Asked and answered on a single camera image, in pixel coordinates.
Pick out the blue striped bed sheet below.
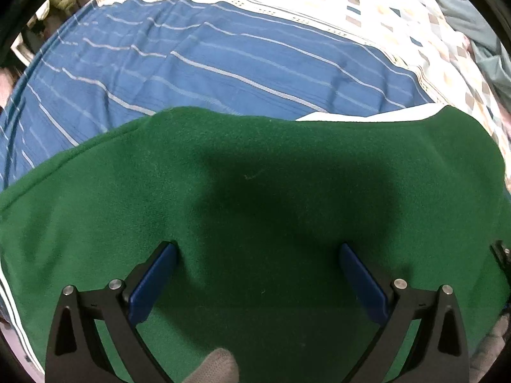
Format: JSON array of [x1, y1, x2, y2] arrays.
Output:
[[0, 0, 436, 192]]

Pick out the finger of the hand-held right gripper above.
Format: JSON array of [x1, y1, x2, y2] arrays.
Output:
[[490, 239, 511, 281]]

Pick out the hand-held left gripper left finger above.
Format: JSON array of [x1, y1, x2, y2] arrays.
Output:
[[45, 240, 178, 383]]

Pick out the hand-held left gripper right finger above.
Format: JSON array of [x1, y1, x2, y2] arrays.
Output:
[[339, 243, 469, 383]]

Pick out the green varsity jacket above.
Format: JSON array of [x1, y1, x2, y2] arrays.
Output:
[[0, 104, 511, 383]]

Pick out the person's right hand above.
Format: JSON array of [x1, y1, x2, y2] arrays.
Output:
[[470, 317, 509, 383]]

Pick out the teal duvet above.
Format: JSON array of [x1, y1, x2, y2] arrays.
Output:
[[423, 0, 511, 104]]

